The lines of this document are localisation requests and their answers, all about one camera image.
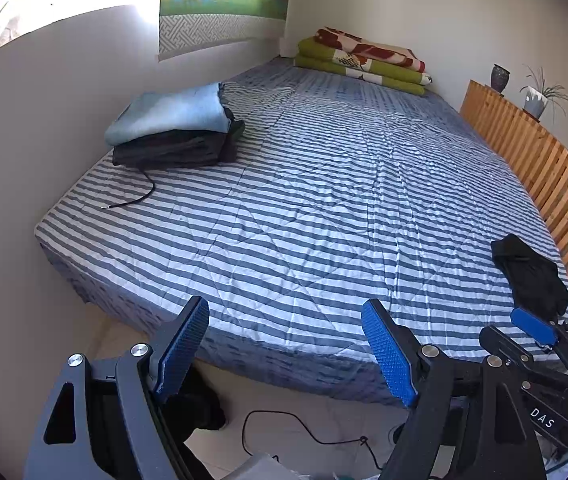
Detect small black cloth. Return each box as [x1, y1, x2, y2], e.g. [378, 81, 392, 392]
[490, 234, 568, 322]

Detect black floor cable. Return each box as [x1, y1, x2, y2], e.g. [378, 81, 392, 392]
[240, 408, 406, 474]

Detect wooden slatted headboard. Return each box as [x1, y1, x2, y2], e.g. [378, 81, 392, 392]
[460, 80, 568, 273]

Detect landscape wall tapestry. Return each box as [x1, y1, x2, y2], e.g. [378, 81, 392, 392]
[158, 0, 288, 58]

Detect blue striped bed sheet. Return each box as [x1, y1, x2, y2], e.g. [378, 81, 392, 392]
[34, 58, 561, 403]

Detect light blue denim jeans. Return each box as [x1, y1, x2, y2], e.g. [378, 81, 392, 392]
[104, 82, 232, 146]

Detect dark ceramic vase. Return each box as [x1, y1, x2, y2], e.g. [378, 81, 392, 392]
[490, 64, 511, 94]

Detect folded green red blanket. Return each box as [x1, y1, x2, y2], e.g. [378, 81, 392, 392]
[294, 27, 433, 96]

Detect folded black garment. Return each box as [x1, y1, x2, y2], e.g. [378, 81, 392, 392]
[112, 120, 245, 170]

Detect potted plant white pot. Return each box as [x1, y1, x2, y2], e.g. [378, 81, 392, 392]
[519, 65, 568, 122]

